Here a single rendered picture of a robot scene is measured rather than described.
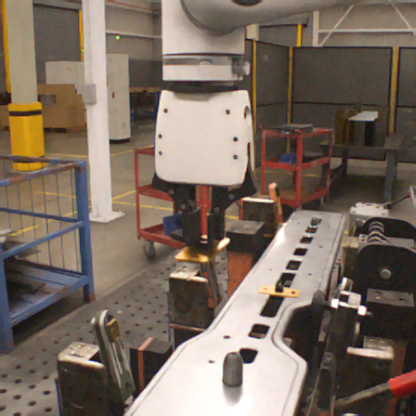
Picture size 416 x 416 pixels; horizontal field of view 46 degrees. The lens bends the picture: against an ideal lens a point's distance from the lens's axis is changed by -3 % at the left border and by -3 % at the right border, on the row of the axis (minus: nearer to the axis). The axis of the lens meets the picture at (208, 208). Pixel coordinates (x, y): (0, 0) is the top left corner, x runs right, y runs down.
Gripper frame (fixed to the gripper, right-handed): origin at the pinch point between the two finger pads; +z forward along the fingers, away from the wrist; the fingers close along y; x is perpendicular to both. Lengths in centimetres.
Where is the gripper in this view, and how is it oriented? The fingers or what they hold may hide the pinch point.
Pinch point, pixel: (203, 227)
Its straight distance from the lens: 55.5
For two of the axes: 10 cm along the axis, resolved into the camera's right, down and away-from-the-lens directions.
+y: -9.4, -0.8, 3.2
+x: -3.3, 2.4, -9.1
